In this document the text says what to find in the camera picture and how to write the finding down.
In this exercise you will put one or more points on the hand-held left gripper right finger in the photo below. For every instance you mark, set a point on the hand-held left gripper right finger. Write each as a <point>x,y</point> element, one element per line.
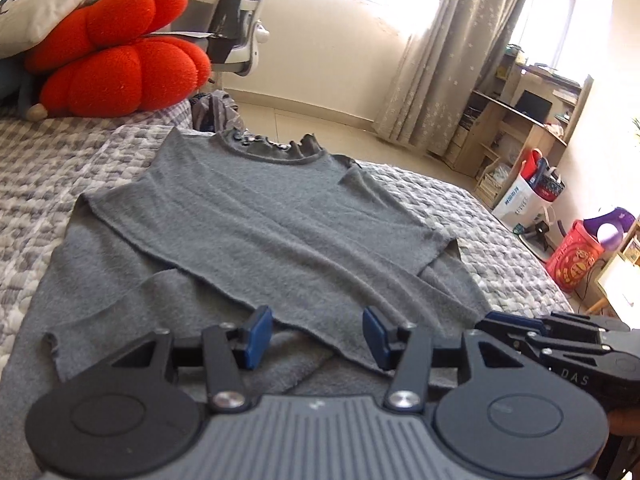
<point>377,337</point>

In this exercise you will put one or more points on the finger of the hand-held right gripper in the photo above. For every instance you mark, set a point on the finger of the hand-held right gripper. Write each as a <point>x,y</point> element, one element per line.
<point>510,325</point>
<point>537,346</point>

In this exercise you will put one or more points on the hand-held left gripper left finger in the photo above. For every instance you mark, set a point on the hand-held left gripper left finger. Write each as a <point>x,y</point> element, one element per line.
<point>259,335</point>

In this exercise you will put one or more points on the grey knit sweater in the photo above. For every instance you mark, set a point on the grey knit sweater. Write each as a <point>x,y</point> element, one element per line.
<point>275,230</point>

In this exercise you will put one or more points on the white carton with clothes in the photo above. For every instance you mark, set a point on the white carton with clothes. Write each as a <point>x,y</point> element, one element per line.
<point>520,200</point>

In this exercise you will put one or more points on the person's right hand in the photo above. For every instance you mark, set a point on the person's right hand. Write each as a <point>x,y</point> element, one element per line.
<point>625,422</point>

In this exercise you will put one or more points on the light wooden shelf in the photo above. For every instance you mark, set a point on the light wooden shelf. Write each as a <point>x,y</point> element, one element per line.
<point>622,280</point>

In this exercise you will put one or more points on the red storage basket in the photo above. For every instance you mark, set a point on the red storage basket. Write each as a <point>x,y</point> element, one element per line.
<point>575,260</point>

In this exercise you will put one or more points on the purple ball toy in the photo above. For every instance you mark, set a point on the purple ball toy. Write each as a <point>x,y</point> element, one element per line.
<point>612,227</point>

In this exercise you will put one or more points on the wooden computer desk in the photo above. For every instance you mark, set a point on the wooden computer desk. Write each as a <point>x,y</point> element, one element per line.
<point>500,135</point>

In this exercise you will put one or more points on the black laptop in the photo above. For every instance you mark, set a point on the black laptop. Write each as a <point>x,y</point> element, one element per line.
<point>532,105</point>

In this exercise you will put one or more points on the grey patterned garment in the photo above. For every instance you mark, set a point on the grey patterned garment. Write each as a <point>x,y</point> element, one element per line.
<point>217,112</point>

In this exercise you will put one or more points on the grey checked quilt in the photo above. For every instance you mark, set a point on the grey checked quilt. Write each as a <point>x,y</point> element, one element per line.
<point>75,160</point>

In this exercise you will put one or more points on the grey star curtain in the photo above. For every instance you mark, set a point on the grey star curtain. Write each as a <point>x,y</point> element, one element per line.
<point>450,60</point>

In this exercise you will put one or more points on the white mesh office chair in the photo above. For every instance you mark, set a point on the white mesh office chair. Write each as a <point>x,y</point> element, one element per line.
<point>250,45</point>

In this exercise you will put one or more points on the red pumpkin plush cushion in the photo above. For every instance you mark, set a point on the red pumpkin plush cushion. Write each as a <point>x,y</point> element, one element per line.
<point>125,70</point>

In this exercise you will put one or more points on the blue monkey plush toy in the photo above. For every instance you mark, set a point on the blue monkey plush toy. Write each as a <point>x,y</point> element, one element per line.
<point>12,82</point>

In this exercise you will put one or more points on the white printed pillow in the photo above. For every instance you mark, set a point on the white printed pillow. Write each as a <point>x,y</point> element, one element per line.
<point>55,5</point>

